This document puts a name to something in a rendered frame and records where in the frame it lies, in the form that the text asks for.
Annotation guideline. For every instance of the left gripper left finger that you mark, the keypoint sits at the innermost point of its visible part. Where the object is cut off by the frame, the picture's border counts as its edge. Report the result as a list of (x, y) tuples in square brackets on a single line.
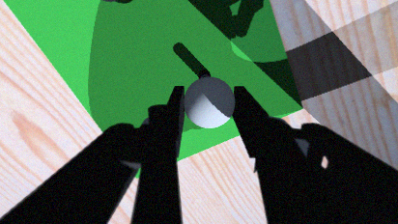
[(88, 189)]

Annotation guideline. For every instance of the green turf mat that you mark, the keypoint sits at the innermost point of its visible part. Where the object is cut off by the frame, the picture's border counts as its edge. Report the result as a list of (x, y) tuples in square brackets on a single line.
[(120, 58)]

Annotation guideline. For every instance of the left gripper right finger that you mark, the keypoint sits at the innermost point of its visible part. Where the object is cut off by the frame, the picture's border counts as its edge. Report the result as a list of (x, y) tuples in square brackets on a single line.
[(294, 191)]

